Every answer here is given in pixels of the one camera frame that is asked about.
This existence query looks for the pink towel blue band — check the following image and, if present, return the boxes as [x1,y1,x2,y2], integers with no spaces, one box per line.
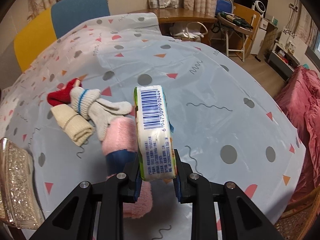
[102,117,153,219]

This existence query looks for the green white tissue pack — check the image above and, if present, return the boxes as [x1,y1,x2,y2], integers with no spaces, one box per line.
[134,85,177,181]

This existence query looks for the wicker rattan chair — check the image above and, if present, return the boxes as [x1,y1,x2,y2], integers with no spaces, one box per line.
[274,196,319,239]

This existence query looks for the gold ornate tissue box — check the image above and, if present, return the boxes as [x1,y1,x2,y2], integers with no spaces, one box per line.
[1,137,44,230]

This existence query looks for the cream rolled cloth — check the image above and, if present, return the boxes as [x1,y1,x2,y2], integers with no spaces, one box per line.
[50,104,95,147]

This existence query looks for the white sock blue stripe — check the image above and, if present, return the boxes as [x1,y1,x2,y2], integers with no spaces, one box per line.
[70,87,132,141]

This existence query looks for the red knitted sock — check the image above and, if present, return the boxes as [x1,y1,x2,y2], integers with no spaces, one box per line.
[47,78,82,106]

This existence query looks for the pink ruffled blanket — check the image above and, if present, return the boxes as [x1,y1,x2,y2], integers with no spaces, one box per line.
[274,66,319,203]

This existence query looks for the low shelf with items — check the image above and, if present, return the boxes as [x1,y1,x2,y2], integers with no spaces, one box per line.
[267,27,308,81]

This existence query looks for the white handbag under desk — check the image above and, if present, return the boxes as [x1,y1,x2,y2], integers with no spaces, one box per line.
[169,22,208,42]

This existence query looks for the white folding stool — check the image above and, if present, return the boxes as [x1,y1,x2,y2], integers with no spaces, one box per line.
[217,12,253,62]

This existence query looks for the wooden board panel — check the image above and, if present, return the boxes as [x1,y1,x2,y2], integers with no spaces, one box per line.
[229,3,261,57]

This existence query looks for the white round fan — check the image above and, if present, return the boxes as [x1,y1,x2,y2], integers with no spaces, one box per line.
[252,0,266,15]

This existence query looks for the wooden desk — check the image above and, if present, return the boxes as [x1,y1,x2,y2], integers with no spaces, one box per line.
[133,8,217,36]

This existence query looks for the blue folding chair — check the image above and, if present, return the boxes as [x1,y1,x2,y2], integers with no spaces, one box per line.
[215,0,234,16]

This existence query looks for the grey yellow blue sofa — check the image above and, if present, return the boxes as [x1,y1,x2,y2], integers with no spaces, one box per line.
[1,0,110,90]

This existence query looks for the bottles and boxes on desk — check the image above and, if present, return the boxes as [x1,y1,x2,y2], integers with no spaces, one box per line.
[148,0,180,9]

